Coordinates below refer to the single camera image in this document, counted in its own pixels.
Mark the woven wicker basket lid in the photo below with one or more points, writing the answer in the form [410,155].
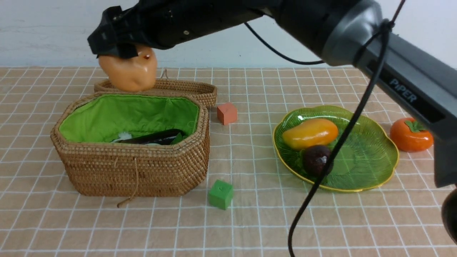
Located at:
[204,93]

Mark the green foam cube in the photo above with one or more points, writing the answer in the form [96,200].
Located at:
[221,194]

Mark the orange foam cube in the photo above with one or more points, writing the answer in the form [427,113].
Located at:
[227,113]

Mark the orange persimmon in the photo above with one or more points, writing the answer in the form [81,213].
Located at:
[409,135]

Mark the dark purple mangosteen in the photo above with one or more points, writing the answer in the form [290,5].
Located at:
[314,159]

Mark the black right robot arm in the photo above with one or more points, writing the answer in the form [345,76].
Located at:
[339,32]

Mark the white radish with leaves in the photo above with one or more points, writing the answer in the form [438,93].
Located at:
[123,138]

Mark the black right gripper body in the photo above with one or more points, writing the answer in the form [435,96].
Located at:
[118,33]

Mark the woven wicker basket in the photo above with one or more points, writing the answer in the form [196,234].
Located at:
[97,166]

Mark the yellow orange mango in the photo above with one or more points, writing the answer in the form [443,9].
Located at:
[316,131]

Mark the purple eggplant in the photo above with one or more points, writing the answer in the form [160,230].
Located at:
[166,137]

